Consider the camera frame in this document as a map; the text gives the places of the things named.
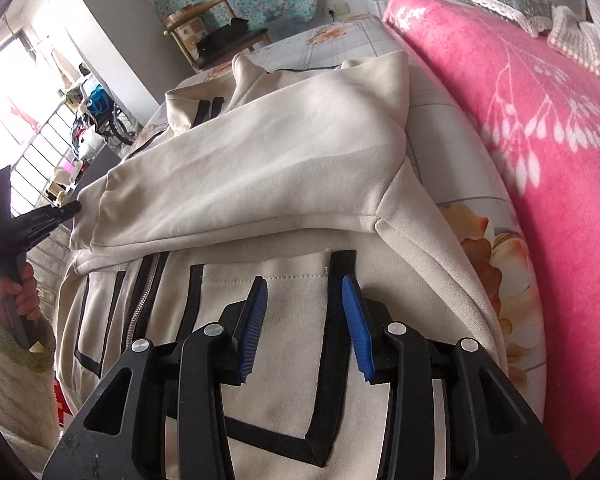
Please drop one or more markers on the floral pillow with lace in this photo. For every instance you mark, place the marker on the floral pillow with lace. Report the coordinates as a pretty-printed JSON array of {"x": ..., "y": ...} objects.
[{"x": 535, "y": 17}]

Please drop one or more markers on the wooden chair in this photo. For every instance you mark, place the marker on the wooden chair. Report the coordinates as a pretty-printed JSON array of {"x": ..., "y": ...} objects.
[{"x": 186, "y": 27}]

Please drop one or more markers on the person's left hand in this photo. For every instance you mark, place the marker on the person's left hand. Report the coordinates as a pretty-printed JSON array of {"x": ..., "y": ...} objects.
[{"x": 25, "y": 294}]

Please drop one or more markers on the left forearm fluffy sleeve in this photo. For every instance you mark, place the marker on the left forearm fluffy sleeve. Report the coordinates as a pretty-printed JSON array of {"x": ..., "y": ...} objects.
[{"x": 28, "y": 409}]

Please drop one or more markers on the pink floral blanket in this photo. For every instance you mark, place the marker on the pink floral blanket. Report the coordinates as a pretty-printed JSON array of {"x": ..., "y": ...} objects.
[{"x": 538, "y": 114}]

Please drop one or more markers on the pink checked cloth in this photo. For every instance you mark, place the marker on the pink checked cloth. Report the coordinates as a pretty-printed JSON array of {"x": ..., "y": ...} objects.
[{"x": 577, "y": 39}]

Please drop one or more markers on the metal balcony railing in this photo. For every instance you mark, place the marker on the metal balcony railing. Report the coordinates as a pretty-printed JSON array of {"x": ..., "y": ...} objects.
[{"x": 35, "y": 152}]

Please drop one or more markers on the dark grey board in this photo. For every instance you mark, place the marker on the dark grey board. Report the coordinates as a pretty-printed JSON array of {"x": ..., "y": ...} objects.
[{"x": 101, "y": 164}]

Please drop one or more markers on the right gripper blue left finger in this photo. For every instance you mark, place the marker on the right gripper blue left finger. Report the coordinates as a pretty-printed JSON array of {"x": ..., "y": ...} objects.
[{"x": 120, "y": 432}]

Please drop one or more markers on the cream jacket with black trim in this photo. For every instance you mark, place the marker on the cream jacket with black trim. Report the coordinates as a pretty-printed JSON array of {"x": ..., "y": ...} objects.
[{"x": 106, "y": 302}]

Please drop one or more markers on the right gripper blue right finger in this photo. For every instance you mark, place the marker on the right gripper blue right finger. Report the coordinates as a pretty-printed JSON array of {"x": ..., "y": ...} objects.
[{"x": 452, "y": 412}]

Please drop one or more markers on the black clothes on chair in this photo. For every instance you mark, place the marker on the black clothes on chair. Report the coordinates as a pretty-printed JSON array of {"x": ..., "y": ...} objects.
[{"x": 223, "y": 37}]

